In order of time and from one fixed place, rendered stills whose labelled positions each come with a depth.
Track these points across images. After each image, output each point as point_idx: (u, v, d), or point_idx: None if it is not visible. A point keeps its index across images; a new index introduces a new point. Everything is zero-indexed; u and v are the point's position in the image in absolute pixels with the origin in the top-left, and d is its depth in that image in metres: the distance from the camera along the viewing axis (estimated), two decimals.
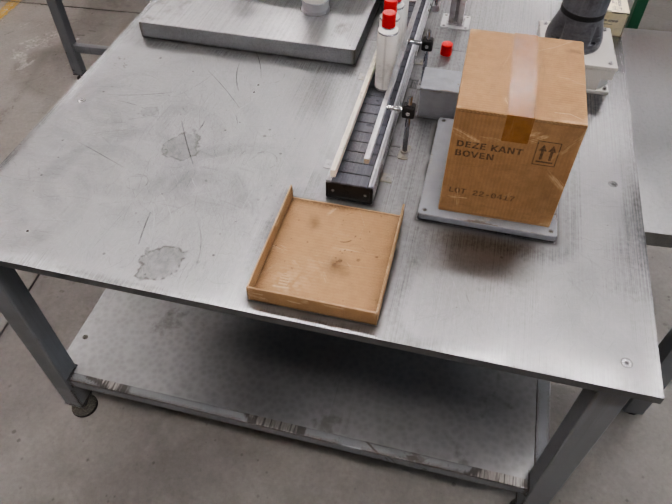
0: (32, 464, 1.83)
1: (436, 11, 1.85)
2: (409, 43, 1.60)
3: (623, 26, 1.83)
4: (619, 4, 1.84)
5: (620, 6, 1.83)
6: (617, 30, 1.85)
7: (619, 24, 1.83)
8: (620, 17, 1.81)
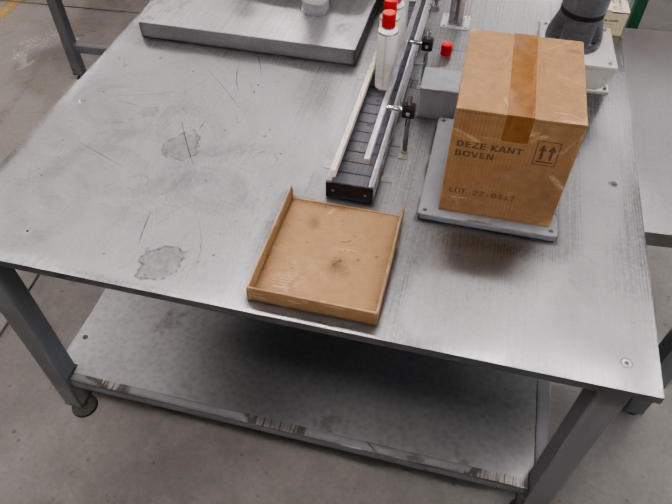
0: (32, 464, 1.83)
1: (436, 11, 1.85)
2: (409, 43, 1.60)
3: (623, 26, 1.83)
4: (619, 4, 1.84)
5: (620, 6, 1.83)
6: (617, 30, 1.85)
7: (619, 24, 1.83)
8: (620, 17, 1.81)
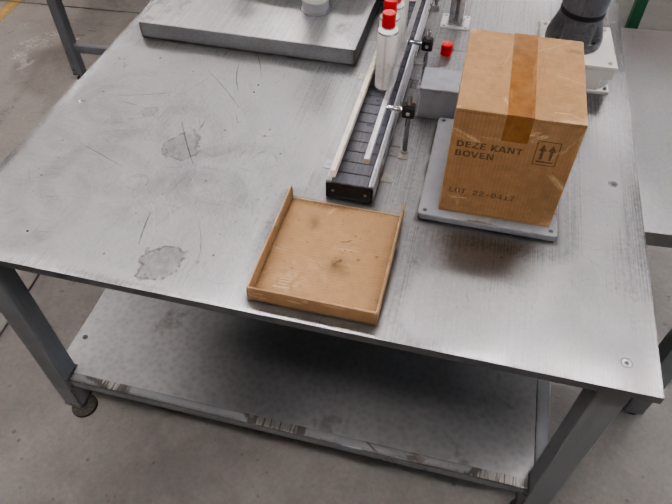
0: (32, 464, 1.83)
1: (436, 11, 1.85)
2: (409, 43, 1.60)
3: None
4: None
5: None
6: None
7: None
8: None
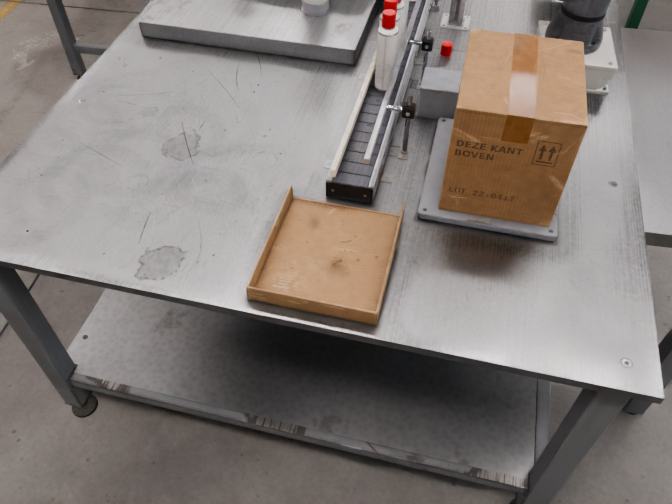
0: (32, 464, 1.83)
1: (436, 11, 1.85)
2: (409, 43, 1.60)
3: None
4: None
5: None
6: None
7: None
8: None
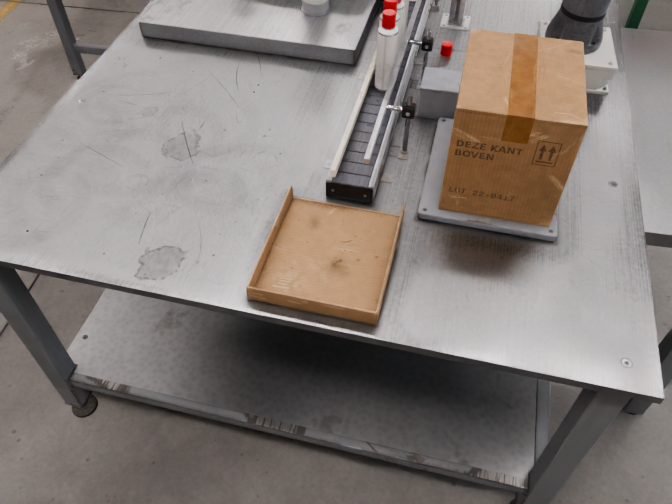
0: (32, 464, 1.83)
1: (436, 11, 1.85)
2: (409, 43, 1.60)
3: None
4: None
5: None
6: None
7: None
8: None
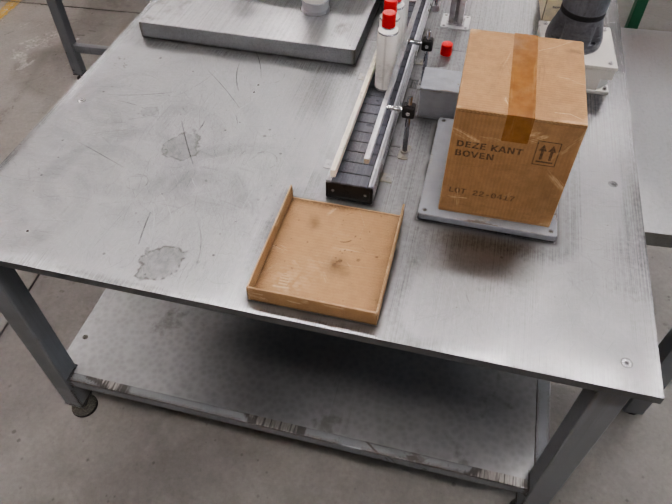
0: (32, 464, 1.83)
1: (436, 11, 1.85)
2: (409, 43, 1.60)
3: None
4: None
5: None
6: None
7: None
8: None
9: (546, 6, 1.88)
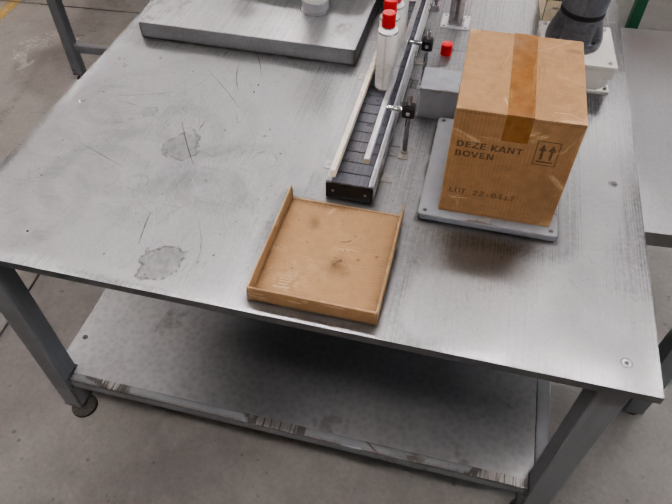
0: (32, 464, 1.83)
1: (436, 11, 1.85)
2: (409, 43, 1.60)
3: None
4: None
5: None
6: None
7: None
8: None
9: (546, 7, 1.88)
